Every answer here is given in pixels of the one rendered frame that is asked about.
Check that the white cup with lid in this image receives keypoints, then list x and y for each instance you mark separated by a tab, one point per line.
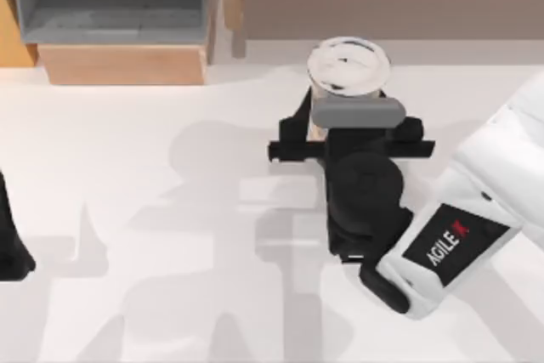
346	63

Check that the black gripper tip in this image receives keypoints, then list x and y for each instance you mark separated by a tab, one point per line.
13	244

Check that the pale wooden drawer front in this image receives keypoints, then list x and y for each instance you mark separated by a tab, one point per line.
121	63

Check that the wooden open shelf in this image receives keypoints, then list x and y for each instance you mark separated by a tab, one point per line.
382	1

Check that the wooden cupboard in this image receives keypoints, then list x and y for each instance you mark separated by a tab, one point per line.
13	27

